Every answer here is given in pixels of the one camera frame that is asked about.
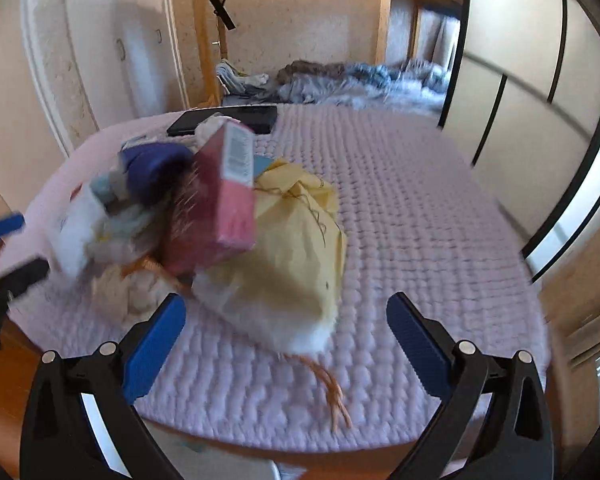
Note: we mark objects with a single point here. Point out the purple round tape dispenser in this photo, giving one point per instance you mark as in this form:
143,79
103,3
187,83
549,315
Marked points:
152,172

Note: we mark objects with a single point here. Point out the beige paper towel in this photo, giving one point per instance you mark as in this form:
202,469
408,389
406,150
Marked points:
130,287

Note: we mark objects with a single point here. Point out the pile of clothes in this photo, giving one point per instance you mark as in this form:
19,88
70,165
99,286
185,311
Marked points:
240,80

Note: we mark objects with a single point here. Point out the yellow cloth bag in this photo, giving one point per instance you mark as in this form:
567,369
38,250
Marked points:
290,245

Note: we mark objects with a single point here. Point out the white plastic bag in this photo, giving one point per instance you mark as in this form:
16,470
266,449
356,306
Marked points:
75,232

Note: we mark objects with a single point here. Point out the black framed sliding door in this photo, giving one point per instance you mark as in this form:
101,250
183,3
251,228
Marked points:
530,110

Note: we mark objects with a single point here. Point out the black tablet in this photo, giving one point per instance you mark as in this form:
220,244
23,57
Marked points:
215,120

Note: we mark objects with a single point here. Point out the pink cardboard box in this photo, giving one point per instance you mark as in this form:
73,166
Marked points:
225,195

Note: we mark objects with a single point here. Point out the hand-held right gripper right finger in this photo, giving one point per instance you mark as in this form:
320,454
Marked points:
417,345

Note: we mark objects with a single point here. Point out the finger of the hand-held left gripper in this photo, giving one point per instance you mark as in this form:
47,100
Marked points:
2,226
24,272

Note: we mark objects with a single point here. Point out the white wardrobe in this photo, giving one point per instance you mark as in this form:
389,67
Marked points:
105,45

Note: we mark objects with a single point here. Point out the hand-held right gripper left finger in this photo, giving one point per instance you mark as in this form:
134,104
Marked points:
152,345

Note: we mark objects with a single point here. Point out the blue grey bedding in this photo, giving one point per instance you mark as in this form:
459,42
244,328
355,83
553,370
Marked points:
370,82

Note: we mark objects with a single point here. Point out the lavender quilted blanket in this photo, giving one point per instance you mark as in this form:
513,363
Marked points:
405,210

